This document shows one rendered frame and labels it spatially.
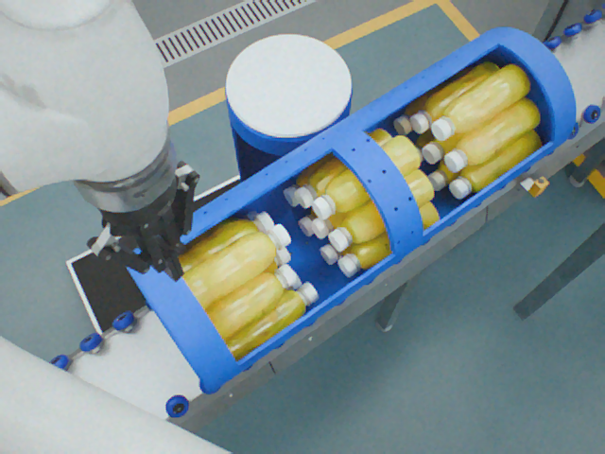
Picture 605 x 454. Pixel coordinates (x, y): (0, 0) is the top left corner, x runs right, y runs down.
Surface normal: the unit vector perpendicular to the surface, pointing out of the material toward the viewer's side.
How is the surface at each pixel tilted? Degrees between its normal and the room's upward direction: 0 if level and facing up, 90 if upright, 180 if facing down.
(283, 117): 0
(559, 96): 39
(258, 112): 0
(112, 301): 0
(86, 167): 97
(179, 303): 12
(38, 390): 25
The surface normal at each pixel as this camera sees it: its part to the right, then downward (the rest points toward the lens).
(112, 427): 0.17, -0.72
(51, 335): 0.00, -0.40
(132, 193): 0.34, 0.85
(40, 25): 0.14, -0.20
